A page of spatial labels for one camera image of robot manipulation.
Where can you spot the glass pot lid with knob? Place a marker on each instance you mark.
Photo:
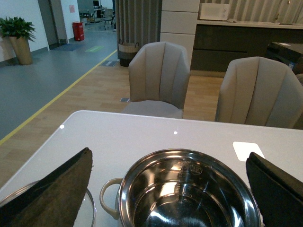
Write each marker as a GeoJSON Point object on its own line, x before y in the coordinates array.
{"type": "Point", "coordinates": [86, 214]}

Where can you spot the cream electric cooking pot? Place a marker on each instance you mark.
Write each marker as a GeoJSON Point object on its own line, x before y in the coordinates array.
{"type": "Point", "coordinates": [179, 188]}

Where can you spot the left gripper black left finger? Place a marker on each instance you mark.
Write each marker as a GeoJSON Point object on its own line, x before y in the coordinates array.
{"type": "Point", "coordinates": [55, 200]}

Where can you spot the beige chair on left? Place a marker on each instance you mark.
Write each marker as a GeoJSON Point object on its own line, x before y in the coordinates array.
{"type": "Point", "coordinates": [158, 76]}

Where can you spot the beige chair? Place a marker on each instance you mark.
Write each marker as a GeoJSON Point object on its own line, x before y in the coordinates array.
{"type": "Point", "coordinates": [262, 92]}
{"type": "Point", "coordinates": [158, 76]}

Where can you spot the dark kitchen counter cabinet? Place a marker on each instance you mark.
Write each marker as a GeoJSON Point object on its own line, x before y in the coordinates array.
{"type": "Point", "coordinates": [215, 46]}

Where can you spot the white microwave oven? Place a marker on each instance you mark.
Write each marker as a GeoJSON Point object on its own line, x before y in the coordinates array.
{"type": "Point", "coordinates": [214, 11]}

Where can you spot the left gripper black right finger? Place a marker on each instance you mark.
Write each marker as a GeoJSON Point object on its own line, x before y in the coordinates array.
{"type": "Point", "coordinates": [278, 194]}

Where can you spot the green potted plant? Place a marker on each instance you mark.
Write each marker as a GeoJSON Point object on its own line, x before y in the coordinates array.
{"type": "Point", "coordinates": [19, 33]}

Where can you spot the beige chair on right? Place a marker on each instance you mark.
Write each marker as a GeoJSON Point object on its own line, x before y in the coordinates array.
{"type": "Point", "coordinates": [262, 92]}

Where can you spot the woven laundry basket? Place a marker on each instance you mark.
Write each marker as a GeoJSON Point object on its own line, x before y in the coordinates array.
{"type": "Point", "coordinates": [126, 52]}

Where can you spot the red bin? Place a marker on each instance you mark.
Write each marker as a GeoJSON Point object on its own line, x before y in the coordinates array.
{"type": "Point", "coordinates": [78, 31]}

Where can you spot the white tall cabinet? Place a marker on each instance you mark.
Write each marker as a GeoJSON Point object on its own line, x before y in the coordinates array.
{"type": "Point", "coordinates": [178, 23]}

